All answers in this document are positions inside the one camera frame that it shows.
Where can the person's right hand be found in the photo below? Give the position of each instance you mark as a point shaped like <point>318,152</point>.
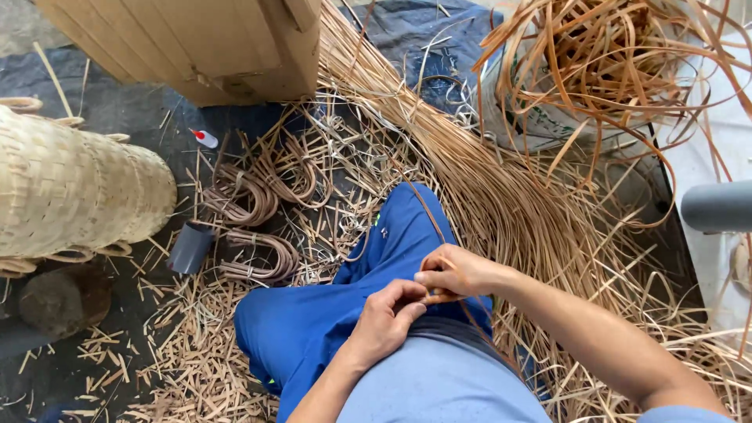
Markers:
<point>464,273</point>

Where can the person's left hand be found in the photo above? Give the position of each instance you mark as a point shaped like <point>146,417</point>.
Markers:
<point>382,326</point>

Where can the thin brown rattan strip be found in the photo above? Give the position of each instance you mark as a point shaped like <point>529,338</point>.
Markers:
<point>432,218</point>

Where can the blue trousers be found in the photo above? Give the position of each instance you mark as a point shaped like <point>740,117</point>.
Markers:
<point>305,329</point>

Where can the grey shirt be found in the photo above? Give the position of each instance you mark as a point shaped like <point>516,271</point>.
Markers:
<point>435,382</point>

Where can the bundle of long rattan strips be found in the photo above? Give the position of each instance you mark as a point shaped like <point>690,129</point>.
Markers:
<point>499,194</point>

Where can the bent rattan loop bundle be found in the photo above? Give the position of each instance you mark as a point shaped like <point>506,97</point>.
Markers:
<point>244,200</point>
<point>297,176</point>
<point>264,258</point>

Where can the white printed sack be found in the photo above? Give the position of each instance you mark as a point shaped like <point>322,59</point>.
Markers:
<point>529,123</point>

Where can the heap of rattan scraps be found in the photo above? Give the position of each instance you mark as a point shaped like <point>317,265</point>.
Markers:
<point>194,364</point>

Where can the short grey plastic pipe piece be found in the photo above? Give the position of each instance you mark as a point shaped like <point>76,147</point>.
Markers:
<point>189,250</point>

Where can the tangle of wide rattan strips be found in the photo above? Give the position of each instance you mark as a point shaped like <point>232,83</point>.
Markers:
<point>593,53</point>

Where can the white glue bottle red cap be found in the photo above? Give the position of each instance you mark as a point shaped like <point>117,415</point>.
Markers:
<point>205,139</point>

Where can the thick grey pipe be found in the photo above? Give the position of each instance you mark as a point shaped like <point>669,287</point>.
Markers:
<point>720,205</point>

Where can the white panel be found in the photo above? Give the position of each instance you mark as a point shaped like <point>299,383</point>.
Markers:
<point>722,141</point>

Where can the brown round stone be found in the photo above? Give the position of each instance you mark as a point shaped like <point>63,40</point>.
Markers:
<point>64,299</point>

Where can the dark tarp mat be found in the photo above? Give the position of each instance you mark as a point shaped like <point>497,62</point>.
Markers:
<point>135,111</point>

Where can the stack of woven baskets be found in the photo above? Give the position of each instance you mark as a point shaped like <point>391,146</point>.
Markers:
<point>70,188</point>

